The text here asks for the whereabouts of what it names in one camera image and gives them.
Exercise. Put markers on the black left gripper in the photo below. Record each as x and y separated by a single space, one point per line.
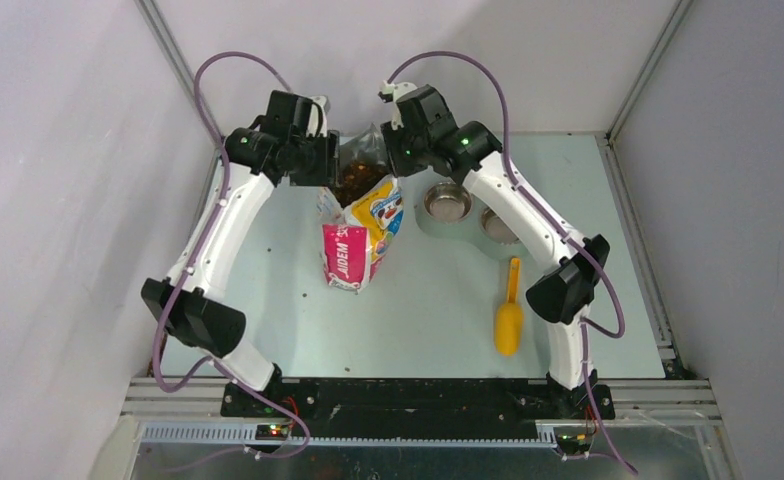
328 173

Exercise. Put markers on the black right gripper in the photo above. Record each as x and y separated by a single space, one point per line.
399 165

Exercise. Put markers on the pet food bag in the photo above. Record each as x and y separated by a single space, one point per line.
361 215

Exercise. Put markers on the yellow plastic scoop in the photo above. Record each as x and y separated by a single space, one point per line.
509 316

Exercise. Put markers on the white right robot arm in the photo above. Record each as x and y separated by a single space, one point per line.
423 134

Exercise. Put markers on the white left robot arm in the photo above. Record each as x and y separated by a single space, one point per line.
290 141

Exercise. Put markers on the left steel bowl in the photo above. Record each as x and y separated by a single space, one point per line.
447 202

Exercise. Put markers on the steel bowl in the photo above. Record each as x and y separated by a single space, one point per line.
495 229
447 202

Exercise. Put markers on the pale green bowl stand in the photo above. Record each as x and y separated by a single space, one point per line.
468 231

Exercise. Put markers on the right steel bowl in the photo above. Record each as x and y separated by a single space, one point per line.
495 229

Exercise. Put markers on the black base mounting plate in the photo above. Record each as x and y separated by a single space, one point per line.
492 409

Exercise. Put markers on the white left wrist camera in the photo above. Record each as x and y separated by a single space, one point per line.
320 106

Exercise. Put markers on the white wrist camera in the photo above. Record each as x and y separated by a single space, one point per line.
320 106
391 93

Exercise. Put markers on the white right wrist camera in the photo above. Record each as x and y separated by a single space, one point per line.
391 93

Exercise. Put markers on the aluminium frame rail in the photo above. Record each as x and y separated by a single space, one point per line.
210 410

